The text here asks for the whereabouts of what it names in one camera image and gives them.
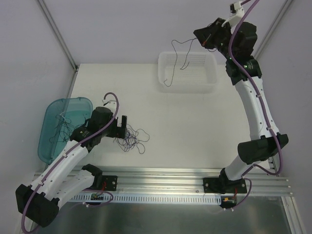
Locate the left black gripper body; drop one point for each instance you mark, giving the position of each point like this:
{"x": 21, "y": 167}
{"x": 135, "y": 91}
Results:
{"x": 119, "y": 129}

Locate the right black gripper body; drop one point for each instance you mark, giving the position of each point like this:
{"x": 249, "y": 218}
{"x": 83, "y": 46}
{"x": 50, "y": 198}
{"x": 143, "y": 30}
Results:
{"x": 211, "y": 35}

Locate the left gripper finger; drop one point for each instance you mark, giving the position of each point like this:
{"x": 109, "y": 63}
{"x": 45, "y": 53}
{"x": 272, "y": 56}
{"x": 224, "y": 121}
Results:
{"x": 123, "y": 123}
{"x": 120, "y": 132}

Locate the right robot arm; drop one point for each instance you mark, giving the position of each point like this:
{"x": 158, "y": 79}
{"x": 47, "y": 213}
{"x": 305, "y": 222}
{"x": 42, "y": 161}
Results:
{"x": 245, "y": 74}

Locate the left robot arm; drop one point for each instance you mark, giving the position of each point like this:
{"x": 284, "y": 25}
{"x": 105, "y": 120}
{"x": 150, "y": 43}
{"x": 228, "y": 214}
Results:
{"x": 42, "y": 200}

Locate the white perforated plastic basket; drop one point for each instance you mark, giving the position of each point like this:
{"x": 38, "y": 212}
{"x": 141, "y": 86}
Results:
{"x": 187, "y": 73}

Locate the teal transparent plastic bin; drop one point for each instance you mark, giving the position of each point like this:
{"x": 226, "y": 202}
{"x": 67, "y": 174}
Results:
{"x": 61, "y": 118}

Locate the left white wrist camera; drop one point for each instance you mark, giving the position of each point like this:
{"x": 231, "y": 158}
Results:
{"x": 110, "y": 104}

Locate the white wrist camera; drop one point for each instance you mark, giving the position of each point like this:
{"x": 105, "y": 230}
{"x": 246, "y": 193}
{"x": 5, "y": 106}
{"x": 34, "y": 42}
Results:
{"x": 237, "y": 13}
{"x": 110, "y": 104}

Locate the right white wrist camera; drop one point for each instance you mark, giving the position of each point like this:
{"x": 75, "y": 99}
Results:
{"x": 237, "y": 13}

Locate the aluminium mounting rail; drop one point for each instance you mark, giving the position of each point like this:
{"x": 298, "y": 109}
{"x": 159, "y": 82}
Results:
{"x": 188, "y": 181}

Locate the white slotted cable duct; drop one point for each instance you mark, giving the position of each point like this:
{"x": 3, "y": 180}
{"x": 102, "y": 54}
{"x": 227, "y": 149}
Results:
{"x": 196, "y": 199}

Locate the right aluminium frame post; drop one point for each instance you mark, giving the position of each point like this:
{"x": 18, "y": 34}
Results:
{"x": 267, "y": 15}

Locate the aluminium frame post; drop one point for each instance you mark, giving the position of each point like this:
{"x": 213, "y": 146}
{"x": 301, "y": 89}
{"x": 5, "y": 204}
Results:
{"x": 51, "y": 22}
{"x": 267, "y": 15}

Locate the left aluminium frame post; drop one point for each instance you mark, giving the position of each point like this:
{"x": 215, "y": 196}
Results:
{"x": 51, "y": 22}

